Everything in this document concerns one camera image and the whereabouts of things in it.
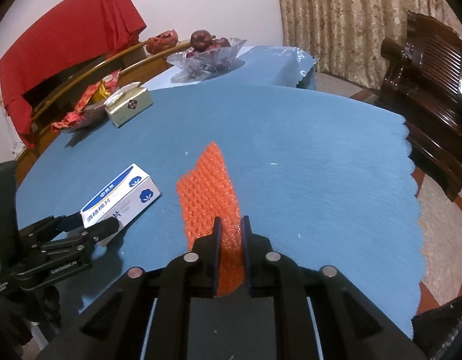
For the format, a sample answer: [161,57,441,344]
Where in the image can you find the orange foam net long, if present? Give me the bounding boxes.
[176,142,244,297]

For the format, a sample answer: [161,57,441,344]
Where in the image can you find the blue white cotton pad box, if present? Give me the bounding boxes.
[80,163,162,230]

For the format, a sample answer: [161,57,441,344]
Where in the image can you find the black trash bag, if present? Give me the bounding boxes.
[412,295,462,360]

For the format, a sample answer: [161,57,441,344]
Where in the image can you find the blue table cloth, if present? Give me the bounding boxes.
[16,47,424,335]

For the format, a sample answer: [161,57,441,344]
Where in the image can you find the glass snack dish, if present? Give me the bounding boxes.
[63,102,106,133]

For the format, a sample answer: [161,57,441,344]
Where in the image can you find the tissue box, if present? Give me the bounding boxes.
[104,82,153,128]

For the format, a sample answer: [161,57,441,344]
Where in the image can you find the red snack packet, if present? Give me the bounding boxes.
[51,69,121,133]

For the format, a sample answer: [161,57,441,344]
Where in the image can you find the glass fruit bowl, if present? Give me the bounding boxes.
[167,38,246,84]

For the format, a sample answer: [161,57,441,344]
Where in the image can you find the dark red apples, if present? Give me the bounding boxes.
[186,30,231,58]

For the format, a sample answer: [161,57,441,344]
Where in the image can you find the red cloth cover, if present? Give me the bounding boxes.
[0,0,146,148]

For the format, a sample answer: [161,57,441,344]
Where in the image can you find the dark wooden armchair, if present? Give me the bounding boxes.
[379,11,462,201]

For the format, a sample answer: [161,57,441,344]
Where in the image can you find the floral beige curtain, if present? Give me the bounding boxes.
[280,0,462,89]

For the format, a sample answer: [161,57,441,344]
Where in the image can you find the wooden chair back rail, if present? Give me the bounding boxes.
[32,41,147,122]

